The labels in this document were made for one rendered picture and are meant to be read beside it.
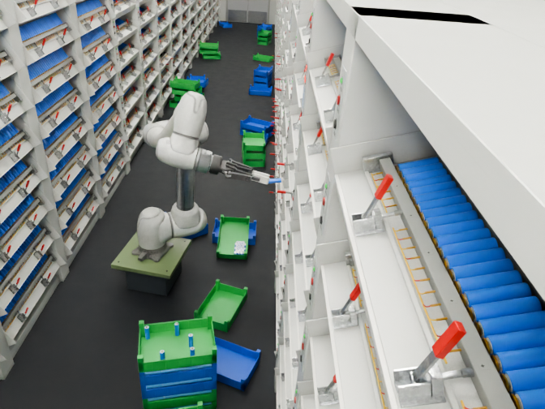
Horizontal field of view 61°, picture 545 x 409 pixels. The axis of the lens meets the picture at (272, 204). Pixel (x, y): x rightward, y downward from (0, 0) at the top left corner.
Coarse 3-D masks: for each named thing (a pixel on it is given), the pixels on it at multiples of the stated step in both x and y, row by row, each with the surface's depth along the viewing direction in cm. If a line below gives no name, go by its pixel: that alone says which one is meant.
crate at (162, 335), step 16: (192, 320) 195; (208, 320) 195; (144, 336) 192; (160, 336) 192; (176, 336) 193; (208, 336) 194; (144, 352) 185; (176, 352) 186; (208, 352) 187; (144, 368) 176; (160, 368) 178
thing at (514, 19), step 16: (448, 0) 93; (464, 0) 95; (480, 0) 97; (496, 0) 99; (512, 0) 101; (528, 0) 104; (544, 0) 106; (480, 16) 75; (496, 16) 76; (512, 16) 77; (528, 16) 79; (544, 16) 80
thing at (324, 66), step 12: (336, 48) 137; (312, 60) 139; (324, 60) 137; (336, 60) 134; (312, 72) 137; (324, 72) 123; (336, 72) 128; (312, 84) 128; (324, 84) 124; (336, 84) 120; (324, 96) 117; (336, 96) 115; (324, 108) 109; (324, 120) 103; (324, 132) 97
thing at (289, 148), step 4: (288, 144) 229; (292, 144) 229; (288, 148) 230; (292, 148) 230; (288, 152) 231; (292, 152) 231; (288, 156) 229; (292, 156) 228; (288, 160) 225; (292, 160) 224; (288, 168) 217; (292, 172) 213; (292, 176) 209; (292, 180) 206; (292, 184) 203; (292, 188) 200; (292, 200) 191
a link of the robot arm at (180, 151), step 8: (176, 136) 171; (184, 136) 171; (160, 144) 172; (168, 144) 171; (176, 144) 171; (184, 144) 171; (192, 144) 173; (160, 152) 172; (168, 152) 171; (176, 152) 171; (184, 152) 172; (192, 152) 173; (160, 160) 175; (168, 160) 173; (176, 160) 172; (184, 160) 172; (192, 160) 173; (184, 168) 176; (192, 168) 176
